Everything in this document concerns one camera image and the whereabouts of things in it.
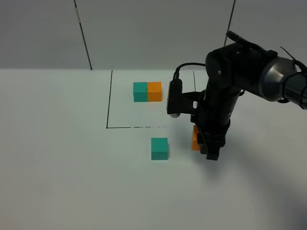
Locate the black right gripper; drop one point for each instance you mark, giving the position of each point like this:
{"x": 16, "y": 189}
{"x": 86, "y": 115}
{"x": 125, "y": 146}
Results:
{"x": 210, "y": 139}

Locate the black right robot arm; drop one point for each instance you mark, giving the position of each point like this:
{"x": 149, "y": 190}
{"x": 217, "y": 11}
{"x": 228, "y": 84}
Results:
{"x": 237, "y": 68}

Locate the template orange cube block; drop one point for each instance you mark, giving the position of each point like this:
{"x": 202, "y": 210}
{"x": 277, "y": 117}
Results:
{"x": 154, "y": 91}

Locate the template teal cube block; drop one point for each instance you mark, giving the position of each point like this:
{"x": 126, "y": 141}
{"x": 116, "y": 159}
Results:
{"x": 140, "y": 93}

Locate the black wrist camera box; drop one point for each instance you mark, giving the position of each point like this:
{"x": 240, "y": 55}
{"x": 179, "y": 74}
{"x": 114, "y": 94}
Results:
{"x": 174, "y": 98}

